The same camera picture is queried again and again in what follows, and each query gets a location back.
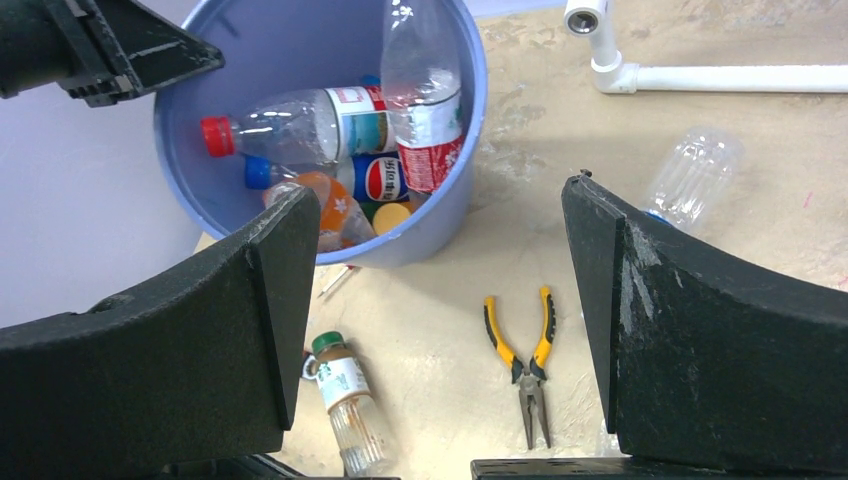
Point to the blue plastic bin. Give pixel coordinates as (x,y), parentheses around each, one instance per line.
(274,47)

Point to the blue red screwdriver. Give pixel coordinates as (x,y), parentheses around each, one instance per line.
(345,272)

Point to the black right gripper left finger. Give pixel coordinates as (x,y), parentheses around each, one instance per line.
(200,362)

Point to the white pipe frame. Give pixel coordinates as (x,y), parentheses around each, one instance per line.
(793,47)

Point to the orange juice bottle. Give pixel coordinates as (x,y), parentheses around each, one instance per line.
(389,216)

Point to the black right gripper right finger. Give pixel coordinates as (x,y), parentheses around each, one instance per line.
(702,358)

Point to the red handled adjustable wrench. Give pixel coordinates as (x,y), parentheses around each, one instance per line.
(309,367)

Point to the Starbucks bottle green cap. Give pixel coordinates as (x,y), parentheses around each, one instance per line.
(362,433)

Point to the orange tea bottle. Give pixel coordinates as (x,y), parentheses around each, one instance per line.
(343,224)

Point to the Pepsi bottle blue label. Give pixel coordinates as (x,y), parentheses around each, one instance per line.
(368,178)

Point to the clear bottle red label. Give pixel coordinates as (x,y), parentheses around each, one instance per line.
(422,83)

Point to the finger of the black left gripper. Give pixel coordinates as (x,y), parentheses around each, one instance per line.
(100,52)

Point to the yellow handled pliers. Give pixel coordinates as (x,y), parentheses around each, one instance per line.
(528,377)

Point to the clear bottle white cap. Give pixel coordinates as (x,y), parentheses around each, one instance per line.
(693,177)

